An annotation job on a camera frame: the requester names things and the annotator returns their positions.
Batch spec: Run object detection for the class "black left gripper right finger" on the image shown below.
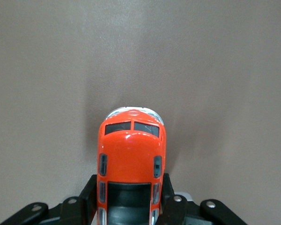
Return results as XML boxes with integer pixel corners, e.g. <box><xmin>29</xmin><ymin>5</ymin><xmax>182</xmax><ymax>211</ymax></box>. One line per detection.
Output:
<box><xmin>157</xmin><ymin>173</ymin><xmax>249</xmax><ymax>225</ymax></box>

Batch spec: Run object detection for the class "orange toy bus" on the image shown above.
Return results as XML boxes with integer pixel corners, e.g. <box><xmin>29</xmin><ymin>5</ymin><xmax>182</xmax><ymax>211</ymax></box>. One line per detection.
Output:
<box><xmin>96</xmin><ymin>106</ymin><xmax>167</xmax><ymax>225</ymax></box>

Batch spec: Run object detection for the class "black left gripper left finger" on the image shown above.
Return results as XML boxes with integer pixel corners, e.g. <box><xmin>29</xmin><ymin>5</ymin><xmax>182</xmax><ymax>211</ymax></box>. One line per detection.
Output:
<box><xmin>0</xmin><ymin>174</ymin><xmax>98</xmax><ymax>225</ymax></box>

